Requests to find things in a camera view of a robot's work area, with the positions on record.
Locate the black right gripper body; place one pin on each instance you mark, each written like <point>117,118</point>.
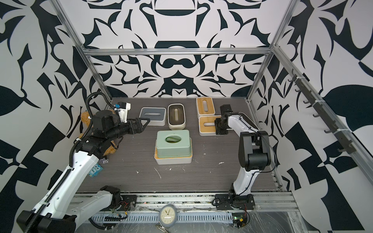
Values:
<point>220,129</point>

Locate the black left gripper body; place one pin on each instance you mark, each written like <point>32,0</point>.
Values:
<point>122,130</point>

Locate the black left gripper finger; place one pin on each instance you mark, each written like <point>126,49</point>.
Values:
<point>139,128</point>
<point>142,120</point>

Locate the white box bamboo lid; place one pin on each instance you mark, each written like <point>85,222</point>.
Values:
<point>207,125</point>
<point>173,160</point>
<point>205,106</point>

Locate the green tissue box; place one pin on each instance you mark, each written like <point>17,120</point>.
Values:
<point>169,135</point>

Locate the white box bamboo lid front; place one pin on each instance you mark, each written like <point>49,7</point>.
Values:
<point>173,160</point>

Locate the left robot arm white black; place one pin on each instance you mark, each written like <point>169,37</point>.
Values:
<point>52,213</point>

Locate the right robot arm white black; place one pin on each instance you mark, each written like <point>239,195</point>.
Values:
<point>254,149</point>

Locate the white box grey lid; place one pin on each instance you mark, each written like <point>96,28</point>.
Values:
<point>157,115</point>

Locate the brown plush bunny toy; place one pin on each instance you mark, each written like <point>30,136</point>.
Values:
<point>110,148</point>

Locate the cream box dark clear lid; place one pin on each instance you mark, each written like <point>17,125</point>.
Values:
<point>176,116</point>

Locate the blue owl toy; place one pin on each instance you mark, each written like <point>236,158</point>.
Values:
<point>96,169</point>

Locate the round analog clock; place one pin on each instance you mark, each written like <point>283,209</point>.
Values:
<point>168,216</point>

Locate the green circuit board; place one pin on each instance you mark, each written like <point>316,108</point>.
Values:
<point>239,220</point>

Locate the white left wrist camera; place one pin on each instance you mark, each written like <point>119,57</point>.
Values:
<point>122,108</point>

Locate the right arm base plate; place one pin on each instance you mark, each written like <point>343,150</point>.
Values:
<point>229,202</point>

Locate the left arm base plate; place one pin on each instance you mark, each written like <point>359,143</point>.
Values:
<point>125,202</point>

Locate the white slotted cable duct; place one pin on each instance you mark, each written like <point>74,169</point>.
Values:
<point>202,217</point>

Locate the black wall hook rack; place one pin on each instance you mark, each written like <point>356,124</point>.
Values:
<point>324,111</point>

